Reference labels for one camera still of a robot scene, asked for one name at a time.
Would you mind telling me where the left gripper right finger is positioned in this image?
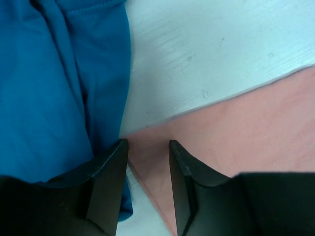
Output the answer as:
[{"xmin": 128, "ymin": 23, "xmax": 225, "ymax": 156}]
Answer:
[{"xmin": 169, "ymin": 140, "xmax": 315, "ymax": 236}]

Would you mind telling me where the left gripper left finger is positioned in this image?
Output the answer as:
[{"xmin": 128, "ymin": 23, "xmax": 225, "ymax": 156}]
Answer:
[{"xmin": 0, "ymin": 139, "xmax": 128, "ymax": 236}]

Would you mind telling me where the pink t shirt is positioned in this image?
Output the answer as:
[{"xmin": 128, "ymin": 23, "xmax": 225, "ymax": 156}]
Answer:
[{"xmin": 117, "ymin": 67, "xmax": 315, "ymax": 236}]

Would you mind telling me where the blue folded t shirt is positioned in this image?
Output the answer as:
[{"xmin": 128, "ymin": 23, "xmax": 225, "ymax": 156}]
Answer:
[{"xmin": 0, "ymin": 0, "xmax": 135, "ymax": 223}]

